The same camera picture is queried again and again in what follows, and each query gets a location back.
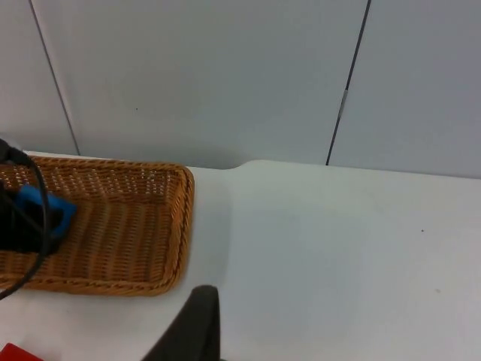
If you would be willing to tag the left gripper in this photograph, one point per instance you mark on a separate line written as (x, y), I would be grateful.
(11, 225)

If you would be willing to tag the red cube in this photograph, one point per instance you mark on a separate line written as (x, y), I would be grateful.
(22, 347)

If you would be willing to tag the brown wicker basket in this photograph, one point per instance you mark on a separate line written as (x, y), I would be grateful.
(120, 233)

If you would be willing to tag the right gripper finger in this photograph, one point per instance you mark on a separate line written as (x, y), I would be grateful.
(197, 327)

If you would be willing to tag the blue cube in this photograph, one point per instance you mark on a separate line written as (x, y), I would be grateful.
(62, 206)

